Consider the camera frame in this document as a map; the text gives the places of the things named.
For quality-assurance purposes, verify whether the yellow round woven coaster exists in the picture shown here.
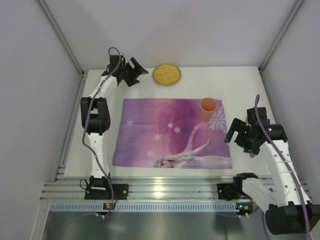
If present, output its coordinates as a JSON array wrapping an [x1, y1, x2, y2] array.
[[152, 63, 182, 86]]

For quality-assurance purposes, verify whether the pink plastic cup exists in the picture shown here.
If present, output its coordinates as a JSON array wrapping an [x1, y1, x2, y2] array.
[[199, 97, 218, 122]]

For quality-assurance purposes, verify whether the purple Frozen placemat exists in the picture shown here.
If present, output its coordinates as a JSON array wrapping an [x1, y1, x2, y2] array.
[[112, 98, 232, 170]]

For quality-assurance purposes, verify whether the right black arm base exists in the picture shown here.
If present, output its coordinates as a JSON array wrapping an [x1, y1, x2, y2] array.
[[217, 173, 250, 201]]

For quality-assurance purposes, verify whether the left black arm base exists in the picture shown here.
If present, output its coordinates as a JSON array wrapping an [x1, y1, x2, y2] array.
[[79, 176, 129, 201]]

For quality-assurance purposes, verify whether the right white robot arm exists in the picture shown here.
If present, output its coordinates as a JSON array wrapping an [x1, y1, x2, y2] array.
[[224, 107, 320, 237]]

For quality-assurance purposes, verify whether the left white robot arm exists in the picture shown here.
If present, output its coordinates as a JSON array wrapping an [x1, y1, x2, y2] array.
[[80, 55, 149, 180]]

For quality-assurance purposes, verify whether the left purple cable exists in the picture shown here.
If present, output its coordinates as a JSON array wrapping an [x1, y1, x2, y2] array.
[[81, 47, 126, 218]]

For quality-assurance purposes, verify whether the perforated grey cable duct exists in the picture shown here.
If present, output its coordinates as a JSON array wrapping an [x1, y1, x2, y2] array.
[[50, 201, 253, 213]]

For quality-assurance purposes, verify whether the aluminium mounting rail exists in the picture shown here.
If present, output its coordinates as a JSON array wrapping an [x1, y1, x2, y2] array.
[[39, 176, 311, 202]]

